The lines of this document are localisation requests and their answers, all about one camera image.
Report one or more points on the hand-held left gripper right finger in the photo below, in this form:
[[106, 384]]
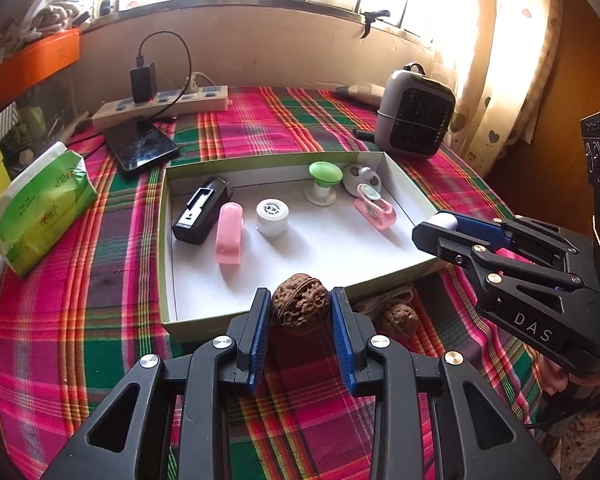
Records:
[[342, 345]]

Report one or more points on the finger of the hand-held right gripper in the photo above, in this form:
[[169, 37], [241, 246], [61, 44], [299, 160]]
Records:
[[445, 242], [480, 227]]

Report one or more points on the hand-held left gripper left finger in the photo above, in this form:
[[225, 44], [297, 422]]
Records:
[[260, 345]]

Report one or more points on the white cylindrical container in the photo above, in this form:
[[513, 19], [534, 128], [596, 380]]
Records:
[[442, 221]]

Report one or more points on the brown walnut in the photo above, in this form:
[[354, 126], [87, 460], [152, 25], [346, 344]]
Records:
[[300, 302], [397, 322]]

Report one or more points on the pink mint small case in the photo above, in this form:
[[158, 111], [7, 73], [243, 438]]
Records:
[[377, 215]]

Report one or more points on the white cardboard box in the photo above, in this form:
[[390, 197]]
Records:
[[305, 255]]

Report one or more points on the white round toy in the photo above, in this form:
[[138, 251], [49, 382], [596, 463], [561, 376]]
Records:
[[355, 177]]

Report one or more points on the pink oblong case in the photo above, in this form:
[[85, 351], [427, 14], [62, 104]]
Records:
[[230, 235]]

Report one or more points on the white round jar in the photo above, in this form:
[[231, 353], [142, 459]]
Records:
[[271, 217]]

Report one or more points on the green mushroom-shaped holder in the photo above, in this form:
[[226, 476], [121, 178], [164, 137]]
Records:
[[325, 172]]

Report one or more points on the person's right hand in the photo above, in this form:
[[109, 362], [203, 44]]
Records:
[[554, 380]]

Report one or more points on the grey portable heater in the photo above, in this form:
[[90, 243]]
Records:
[[415, 120]]

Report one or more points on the small black item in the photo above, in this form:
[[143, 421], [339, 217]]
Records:
[[365, 135]]

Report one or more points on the black battery charger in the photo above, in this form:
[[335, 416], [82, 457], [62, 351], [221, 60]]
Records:
[[200, 217]]

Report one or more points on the plaid tablecloth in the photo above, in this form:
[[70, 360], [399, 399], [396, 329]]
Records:
[[105, 310]]

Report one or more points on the heart print curtain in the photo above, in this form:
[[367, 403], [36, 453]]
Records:
[[505, 60]]

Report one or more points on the grey handheld device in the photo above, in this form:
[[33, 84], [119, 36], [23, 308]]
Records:
[[360, 92]]

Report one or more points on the black smartphone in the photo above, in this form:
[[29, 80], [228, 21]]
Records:
[[140, 145]]

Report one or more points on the green tissue pack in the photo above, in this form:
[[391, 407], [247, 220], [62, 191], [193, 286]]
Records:
[[40, 200]]

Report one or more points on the white plug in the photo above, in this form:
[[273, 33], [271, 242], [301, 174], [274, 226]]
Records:
[[200, 82]]

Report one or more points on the white power strip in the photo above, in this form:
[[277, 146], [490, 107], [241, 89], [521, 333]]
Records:
[[115, 112]]

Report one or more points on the black power adapter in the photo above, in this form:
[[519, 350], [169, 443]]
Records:
[[142, 85]]

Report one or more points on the clear plastic container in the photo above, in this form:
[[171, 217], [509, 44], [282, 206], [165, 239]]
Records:
[[45, 105]]

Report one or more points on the orange plastic box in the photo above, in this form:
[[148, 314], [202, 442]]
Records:
[[35, 62]]

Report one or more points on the metal frame window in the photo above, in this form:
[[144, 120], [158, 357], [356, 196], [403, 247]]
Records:
[[280, 2]]

